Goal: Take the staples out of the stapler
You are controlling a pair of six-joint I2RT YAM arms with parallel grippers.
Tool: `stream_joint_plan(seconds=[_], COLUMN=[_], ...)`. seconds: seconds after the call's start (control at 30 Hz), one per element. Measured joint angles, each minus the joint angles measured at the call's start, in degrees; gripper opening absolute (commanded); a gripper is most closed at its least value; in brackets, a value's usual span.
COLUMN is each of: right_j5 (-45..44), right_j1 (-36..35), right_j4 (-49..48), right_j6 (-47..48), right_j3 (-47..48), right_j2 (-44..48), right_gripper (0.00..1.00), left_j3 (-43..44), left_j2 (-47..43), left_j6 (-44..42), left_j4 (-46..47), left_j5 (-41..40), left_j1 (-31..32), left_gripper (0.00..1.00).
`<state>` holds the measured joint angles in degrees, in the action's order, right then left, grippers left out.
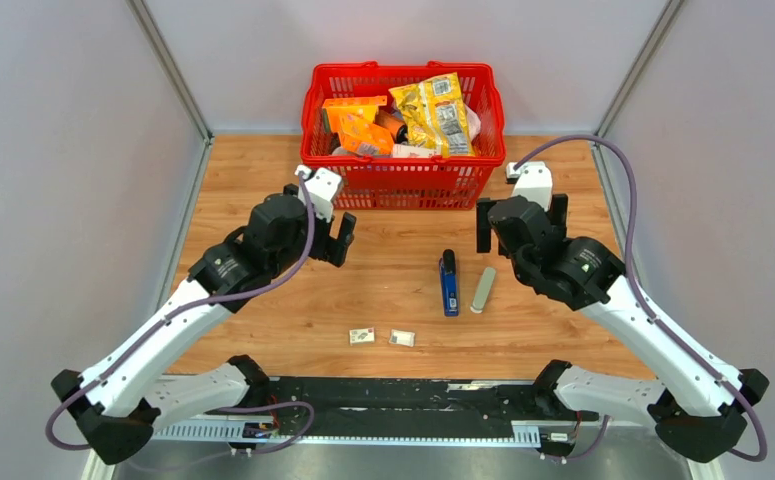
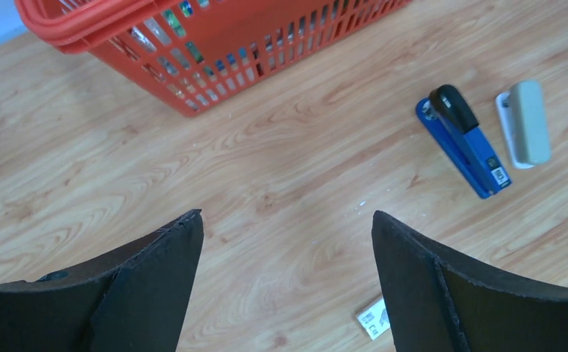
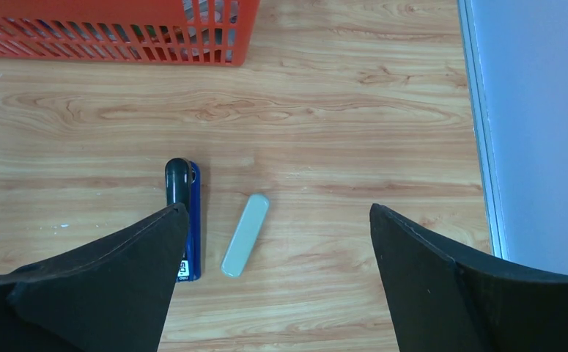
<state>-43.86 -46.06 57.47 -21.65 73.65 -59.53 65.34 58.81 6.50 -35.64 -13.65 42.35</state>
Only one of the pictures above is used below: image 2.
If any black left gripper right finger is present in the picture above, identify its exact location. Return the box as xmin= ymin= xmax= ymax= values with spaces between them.
xmin=372 ymin=211 xmax=568 ymax=351

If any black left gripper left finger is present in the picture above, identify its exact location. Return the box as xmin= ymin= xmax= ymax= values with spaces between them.
xmin=0 ymin=209 xmax=204 ymax=351

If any blue and black stapler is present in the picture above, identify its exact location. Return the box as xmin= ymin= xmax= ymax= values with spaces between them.
xmin=416 ymin=84 xmax=512 ymax=199

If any grey and white stapler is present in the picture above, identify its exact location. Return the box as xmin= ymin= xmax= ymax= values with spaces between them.
xmin=495 ymin=79 xmax=552 ymax=169

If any white staple box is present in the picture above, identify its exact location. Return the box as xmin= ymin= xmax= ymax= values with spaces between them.
xmin=355 ymin=296 xmax=391 ymax=340

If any red plastic shopping basket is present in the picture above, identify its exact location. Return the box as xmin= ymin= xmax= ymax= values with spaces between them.
xmin=15 ymin=0 xmax=405 ymax=117

